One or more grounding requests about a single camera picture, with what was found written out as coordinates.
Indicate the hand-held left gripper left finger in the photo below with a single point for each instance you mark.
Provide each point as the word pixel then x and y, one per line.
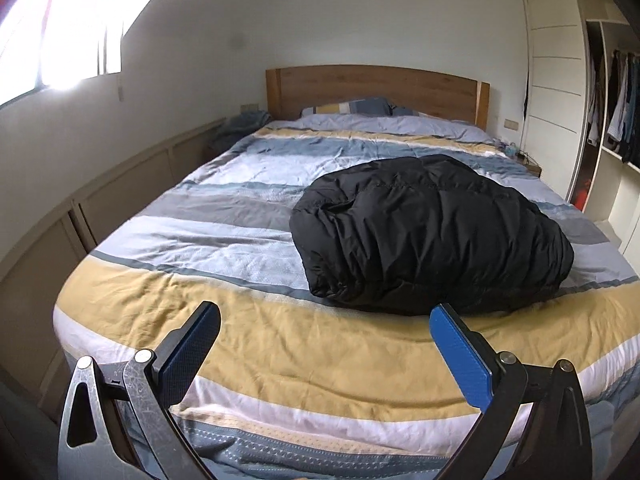
pixel 192 355

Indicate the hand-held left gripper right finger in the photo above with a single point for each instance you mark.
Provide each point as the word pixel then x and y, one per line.
pixel 462 360

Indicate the black puffer jacket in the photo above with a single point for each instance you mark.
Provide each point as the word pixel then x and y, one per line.
pixel 425 235

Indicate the hanging clothes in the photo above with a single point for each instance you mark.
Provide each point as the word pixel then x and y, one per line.
pixel 617 102

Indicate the bed with striped duvet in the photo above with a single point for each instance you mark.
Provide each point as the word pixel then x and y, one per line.
pixel 225 240

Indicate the red object in wardrobe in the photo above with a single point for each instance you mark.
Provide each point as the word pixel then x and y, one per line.
pixel 583 195

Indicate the wooden nightstand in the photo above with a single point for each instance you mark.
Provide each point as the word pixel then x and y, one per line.
pixel 531 166

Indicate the small blue container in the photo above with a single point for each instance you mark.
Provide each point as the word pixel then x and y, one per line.
pixel 510 150

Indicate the blue crumpled cloth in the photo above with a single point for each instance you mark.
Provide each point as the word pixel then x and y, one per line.
pixel 241 126

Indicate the blue pillow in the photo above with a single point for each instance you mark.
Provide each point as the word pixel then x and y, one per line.
pixel 406 109

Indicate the striped pillow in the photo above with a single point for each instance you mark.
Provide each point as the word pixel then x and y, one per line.
pixel 345 106

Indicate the wooden headboard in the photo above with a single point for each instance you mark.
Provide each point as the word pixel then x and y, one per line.
pixel 375 90

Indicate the white wardrobe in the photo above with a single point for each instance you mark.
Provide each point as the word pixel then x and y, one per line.
pixel 555 85

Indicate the window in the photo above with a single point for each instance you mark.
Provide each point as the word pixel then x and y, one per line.
pixel 55 25

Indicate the beige wall panelling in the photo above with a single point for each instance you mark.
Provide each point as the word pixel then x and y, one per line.
pixel 100 200

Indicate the beige wall switch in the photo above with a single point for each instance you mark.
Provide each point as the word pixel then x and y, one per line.
pixel 511 124

